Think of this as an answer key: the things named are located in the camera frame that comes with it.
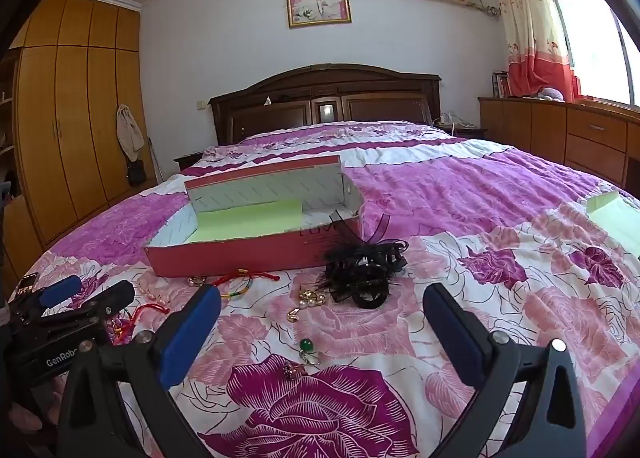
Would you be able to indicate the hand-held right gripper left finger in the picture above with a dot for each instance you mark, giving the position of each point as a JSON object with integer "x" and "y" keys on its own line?
{"x": 187, "y": 338}

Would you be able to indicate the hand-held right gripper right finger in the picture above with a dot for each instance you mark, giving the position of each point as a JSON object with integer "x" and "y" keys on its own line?
{"x": 457, "y": 333}

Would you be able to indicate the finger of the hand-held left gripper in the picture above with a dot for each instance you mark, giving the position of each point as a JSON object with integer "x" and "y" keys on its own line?
{"x": 60, "y": 290}
{"x": 110, "y": 298}

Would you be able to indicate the pink hair clip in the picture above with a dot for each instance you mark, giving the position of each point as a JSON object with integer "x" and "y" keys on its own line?
{"x": 150, "y": 291}

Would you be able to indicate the pink cardboard box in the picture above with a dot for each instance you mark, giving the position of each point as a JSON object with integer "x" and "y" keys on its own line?
{"x": 225, "y": 255}

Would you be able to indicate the black feather hair clip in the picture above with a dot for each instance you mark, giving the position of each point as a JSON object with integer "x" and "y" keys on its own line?
{"x": 365, "y": 278}

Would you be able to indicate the small gold earring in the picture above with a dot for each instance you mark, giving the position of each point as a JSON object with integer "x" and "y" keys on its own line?
{"x": 293, "y": 315}

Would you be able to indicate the small brown earring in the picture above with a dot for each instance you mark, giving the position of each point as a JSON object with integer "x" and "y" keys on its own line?
{"x": 292, "y": 370}

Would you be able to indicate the green bead earring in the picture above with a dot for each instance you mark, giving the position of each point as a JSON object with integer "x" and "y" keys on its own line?
{"x": 306, "y": 345}

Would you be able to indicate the gold pearl brooch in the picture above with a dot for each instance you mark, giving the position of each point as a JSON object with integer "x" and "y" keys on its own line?
{"x": 311, "y": 300}

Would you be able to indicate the person's left hand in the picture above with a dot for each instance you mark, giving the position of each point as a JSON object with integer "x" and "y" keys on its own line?
{"x": 22, "y": 420}

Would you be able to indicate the gold pearl earrings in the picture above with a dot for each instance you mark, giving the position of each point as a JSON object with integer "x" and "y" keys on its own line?
{"x": 195, "y": 281}

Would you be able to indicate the pale green paper liner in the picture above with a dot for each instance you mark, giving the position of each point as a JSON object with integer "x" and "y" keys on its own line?
{"x": 240, "y": 225}

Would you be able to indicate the black bag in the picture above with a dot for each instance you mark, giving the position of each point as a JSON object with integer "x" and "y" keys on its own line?
{"x": 136, "y": 172}

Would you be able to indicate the pink floral bedspread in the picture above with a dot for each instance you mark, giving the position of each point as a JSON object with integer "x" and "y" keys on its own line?
{"x": 450, "y": 188}

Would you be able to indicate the thin white pole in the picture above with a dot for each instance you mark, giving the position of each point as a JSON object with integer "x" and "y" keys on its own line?
{"x": 155, "y": 157}

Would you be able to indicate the wooden wardrobe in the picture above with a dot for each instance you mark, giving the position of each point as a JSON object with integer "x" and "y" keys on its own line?
{"x": 75, "y": 137}

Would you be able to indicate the dark wooden nightstand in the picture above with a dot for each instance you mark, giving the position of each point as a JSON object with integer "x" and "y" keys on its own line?
{"x": 462, "y": 131}
{"x": 189, "y": 160}

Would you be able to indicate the beige cloth bag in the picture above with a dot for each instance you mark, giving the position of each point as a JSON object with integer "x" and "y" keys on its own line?
{"x": 129, "y": 132}

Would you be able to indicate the pale green cardboard lid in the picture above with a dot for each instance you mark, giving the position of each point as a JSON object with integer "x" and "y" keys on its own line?
{"x": 617, "y": 220}

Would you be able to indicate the white telephone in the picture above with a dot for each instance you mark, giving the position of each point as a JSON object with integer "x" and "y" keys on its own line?
{"x": 452, "y": 120}

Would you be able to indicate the wooden dresser cabinet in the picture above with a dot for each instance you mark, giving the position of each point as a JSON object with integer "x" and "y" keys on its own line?
{"x": 550, "y": 132}

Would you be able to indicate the dark wooden headboard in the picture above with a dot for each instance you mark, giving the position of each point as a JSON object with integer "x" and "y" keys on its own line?
{"x": 280, "y": 112}

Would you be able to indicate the grey plush toy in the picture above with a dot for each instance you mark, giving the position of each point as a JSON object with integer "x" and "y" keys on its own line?
{"x": 551, "y": 94}

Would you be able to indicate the cream and red curtain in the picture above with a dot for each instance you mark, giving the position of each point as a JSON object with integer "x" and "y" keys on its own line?
{"x": 525, "y": 37}

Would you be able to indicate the window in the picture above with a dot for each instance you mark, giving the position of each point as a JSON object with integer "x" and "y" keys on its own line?
{"x": 600, "y": 62}

